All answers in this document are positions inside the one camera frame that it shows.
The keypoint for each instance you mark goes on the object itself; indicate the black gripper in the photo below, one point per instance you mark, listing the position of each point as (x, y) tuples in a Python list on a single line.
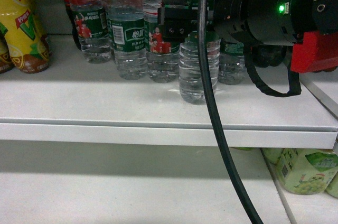
[(177, 20)]

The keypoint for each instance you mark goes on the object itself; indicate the clear water bottle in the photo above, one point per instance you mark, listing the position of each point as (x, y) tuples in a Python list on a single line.
[(190, 81)]

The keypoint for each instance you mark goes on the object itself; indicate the water bottle red players label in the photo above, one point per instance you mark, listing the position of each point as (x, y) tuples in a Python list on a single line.
[(162, 57)]

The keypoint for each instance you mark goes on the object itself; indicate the water bottle right rear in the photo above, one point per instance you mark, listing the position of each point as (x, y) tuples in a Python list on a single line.
[(232, 70)]

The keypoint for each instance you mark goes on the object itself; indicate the water bottle far left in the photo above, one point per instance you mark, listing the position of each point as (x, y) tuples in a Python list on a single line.
[(90, 20)]

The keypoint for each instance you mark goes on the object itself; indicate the white metal shelf board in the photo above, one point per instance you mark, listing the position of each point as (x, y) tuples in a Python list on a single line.
[(75, 101)]

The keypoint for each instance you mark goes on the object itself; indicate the lower white shelf board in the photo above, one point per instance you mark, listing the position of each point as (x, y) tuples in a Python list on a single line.
[(56, 182)]

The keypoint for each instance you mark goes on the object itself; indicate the cola bottle red label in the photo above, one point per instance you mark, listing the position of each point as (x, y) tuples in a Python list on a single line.
[(268, 55)]

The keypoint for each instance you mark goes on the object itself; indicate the yellow lemon tea bottle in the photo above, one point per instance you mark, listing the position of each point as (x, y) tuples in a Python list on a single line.
[(25, 36)]

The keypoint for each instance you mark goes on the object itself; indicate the lemon tea bottle left edge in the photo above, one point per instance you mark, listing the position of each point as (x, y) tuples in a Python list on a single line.
[(6, 63)]

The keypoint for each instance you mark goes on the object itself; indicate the green grape juice bottle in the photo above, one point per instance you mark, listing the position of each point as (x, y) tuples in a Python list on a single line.
[(306, 171)]

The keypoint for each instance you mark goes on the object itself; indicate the green juice bottle right edge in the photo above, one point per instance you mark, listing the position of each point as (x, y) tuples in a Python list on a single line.
[(332, 188)]

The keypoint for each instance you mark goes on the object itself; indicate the red mount bracket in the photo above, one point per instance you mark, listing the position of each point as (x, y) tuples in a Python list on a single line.
[(317, 52)]

